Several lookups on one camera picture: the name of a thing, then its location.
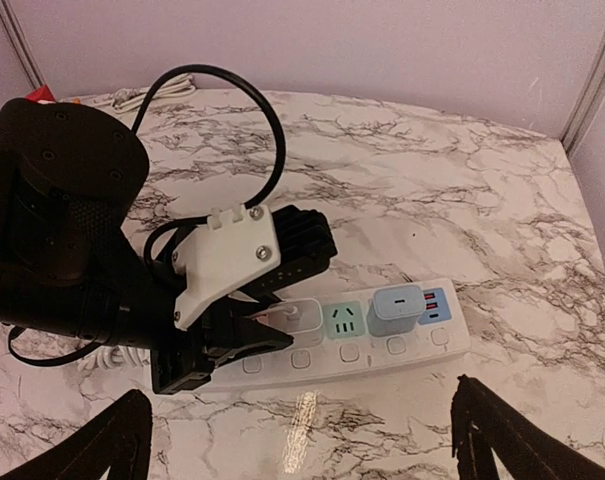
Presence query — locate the white bundled strip cable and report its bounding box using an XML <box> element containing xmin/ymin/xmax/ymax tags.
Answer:
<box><xmin>79</xmin><ymin>344</ymin><xmax>153</xmax><ymax>372</ymax></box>

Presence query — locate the red cube socket adapter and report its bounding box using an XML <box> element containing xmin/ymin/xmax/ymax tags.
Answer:
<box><xmin>26</xmin><ymin>85</ymin><xmax>56</xmax><ymax>104</ymax></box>

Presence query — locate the aluminium frame post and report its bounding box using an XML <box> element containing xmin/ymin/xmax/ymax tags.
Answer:
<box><xmin>560</xmin><ymin>30</ymin><xmax>605</xmax><ymax>156</ymax></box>
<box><xmin>0</xmin><ymin>0</ymin><xmax>47</xmax><ymax>89</ymax></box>

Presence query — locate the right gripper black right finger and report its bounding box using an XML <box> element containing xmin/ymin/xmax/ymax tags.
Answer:
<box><xmin>450</xmin><ymin>375</ymin><xmax>605</xmax><ymax>479</ymax></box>

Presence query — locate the blue small plug adapter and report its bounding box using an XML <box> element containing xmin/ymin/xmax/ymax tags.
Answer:
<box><xmin>367</xmin><ymin>285</ymin><xmax>426</xmax><ymax>337</ymax></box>

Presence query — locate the white multicolour power strip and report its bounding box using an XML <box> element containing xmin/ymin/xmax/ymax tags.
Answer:
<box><xmin>203</xmin><ymin>278</ymin><xmax>471</xmax><ymax>393</ymax></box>

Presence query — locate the right aluminium frame post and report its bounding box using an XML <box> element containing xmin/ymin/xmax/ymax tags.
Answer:
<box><xmin>560</xmin><ymin>30</ymin><xmax>605</xmax><ymax>156</ymax></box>

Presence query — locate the left aluminium frame post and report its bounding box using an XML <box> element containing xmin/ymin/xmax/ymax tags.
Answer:
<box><xmin>0</xmin><ymin>0</ymin><xmax>47</xmax><ymax>89</ymax></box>

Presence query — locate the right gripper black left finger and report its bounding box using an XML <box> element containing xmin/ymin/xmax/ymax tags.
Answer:
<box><xmin>9</xmin><ymin>390</ymin><xmax>152</xmax><ymax>479</ymax></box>

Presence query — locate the white small charger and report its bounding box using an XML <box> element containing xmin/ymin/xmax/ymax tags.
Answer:
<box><xmin>258</xmin><ymin>298</ymin><xmax>324</xmax><ymax>348</ymax></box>

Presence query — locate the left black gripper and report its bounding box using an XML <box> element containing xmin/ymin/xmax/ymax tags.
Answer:
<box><xmin>151</xmin><ymin>297</ymin><xmax>293</xmax><ymax>395</ymax></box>

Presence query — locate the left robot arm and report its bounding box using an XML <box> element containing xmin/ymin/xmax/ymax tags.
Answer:
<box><xmin>0</xmin><ymin>64</ymin><xmax>293</xmax><ymax>394</ymax></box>

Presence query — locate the white orange-strip cable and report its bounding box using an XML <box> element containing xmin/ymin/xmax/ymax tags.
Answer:
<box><xmin>81</xmin><ymin>73</ymin><xmax>197</xmax><ymax>111</ymax></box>

